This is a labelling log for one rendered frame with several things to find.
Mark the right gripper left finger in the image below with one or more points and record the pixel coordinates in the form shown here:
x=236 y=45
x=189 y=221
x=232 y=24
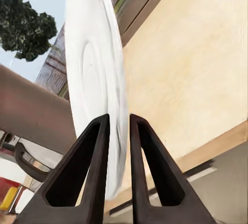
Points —
x=54 y=202

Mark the coffee maker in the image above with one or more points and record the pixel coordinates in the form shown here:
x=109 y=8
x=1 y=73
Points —
x=42 y=120

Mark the fixed window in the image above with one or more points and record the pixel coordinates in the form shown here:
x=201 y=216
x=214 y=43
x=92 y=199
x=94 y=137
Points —
x=32 y=43

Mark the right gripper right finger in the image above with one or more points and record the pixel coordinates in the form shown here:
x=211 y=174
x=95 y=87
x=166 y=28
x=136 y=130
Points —
x=180 y=202

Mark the cabinet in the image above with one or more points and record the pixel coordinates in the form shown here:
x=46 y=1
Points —
x=221 y=183

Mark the bottle of coffee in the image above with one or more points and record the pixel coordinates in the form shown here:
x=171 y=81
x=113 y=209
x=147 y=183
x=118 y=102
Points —
x=15 y=200

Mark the drop in sink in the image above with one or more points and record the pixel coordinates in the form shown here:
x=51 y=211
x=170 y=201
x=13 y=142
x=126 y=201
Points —
x=35 y=185

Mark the saucer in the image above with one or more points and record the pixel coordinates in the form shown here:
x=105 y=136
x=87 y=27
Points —
x=96 y=79

